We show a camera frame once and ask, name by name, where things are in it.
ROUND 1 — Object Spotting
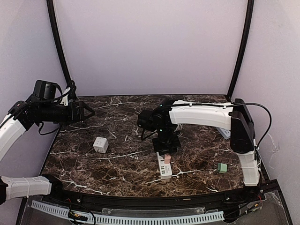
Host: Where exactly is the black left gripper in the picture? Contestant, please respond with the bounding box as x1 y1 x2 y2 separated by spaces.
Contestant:
39 100 94 126

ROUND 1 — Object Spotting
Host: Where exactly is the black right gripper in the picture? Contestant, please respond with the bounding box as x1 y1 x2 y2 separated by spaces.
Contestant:
151 126 180 158

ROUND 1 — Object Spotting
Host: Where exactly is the pink plug charger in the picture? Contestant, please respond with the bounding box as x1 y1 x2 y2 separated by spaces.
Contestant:
164 153 171 165

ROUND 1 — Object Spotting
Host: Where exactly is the white power strip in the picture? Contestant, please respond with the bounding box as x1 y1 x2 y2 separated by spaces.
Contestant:
157 152 173 180

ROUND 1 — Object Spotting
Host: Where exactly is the white cube socket adapter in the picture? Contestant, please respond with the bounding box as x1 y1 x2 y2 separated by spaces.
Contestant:
93 137 109 154

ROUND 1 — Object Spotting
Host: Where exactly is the grey blue power strip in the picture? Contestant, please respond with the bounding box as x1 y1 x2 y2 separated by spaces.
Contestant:
216 127 231 140

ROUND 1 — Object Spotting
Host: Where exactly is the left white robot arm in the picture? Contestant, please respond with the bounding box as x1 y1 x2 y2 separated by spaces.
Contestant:
0 80 95 204

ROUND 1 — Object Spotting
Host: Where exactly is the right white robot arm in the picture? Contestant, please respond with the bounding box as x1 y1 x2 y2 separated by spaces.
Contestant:
150 98 260 203

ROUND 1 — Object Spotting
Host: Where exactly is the green plug charger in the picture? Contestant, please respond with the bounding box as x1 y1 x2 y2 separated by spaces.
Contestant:
217 163 227 174

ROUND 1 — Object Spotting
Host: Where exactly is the small circuit board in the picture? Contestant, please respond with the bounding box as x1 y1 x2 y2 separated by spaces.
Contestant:
68 210 88 221

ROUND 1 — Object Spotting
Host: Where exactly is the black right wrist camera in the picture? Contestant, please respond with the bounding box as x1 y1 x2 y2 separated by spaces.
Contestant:
137 109 156 132

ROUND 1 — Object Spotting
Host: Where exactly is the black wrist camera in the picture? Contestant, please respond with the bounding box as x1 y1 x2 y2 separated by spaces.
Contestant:
137 109 156 132
33 80 58 100

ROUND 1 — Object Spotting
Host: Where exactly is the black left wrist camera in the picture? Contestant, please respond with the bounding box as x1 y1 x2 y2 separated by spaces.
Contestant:
33 80 58 100

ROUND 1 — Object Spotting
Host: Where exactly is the left black frame post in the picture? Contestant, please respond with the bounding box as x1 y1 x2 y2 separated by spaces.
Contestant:
46 0 75 86

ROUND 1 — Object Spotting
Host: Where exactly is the black frame post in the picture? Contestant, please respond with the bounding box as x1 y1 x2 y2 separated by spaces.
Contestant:
227 0 255 99
46 0 75 86

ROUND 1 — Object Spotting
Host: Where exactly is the white slotted cable duct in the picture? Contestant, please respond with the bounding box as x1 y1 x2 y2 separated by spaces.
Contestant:
31 200 225 225

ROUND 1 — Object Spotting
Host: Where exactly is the black front rail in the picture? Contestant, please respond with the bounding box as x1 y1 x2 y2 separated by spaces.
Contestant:
25 181 279 213

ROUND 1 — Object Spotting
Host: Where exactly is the right black frame post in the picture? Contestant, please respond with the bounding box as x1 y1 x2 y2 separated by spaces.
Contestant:
227 0 255 99

